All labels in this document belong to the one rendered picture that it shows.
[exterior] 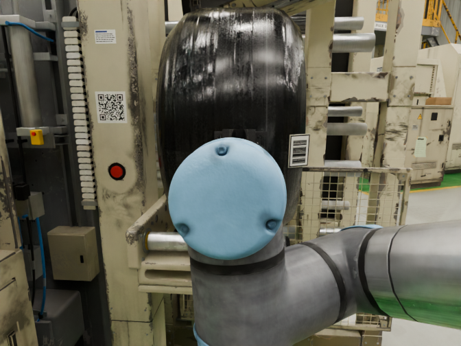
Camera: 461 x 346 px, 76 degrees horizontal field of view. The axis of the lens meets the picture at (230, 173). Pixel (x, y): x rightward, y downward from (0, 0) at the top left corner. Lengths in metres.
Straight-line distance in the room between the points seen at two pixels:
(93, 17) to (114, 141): 0.29
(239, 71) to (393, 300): 0.42
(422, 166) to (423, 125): 0.61
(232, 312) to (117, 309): 0.78
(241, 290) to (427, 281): 0.12
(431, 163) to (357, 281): 5.20
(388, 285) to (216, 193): 0.15
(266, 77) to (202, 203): 0.39
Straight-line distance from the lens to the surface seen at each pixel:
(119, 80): 0.79
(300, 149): 0.55
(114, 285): 0.95
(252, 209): 0.18
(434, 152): 5.46
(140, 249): 0.75
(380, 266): 0.27
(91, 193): 0.88
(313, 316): 0.26
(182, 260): 0.75
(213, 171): 0.17
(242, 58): 0.56
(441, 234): 0.25
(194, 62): 0.57
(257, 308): 0.22
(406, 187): 1.29
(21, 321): 0.92
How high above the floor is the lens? 1.22
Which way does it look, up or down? 13 degrees down
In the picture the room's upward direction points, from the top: straight up
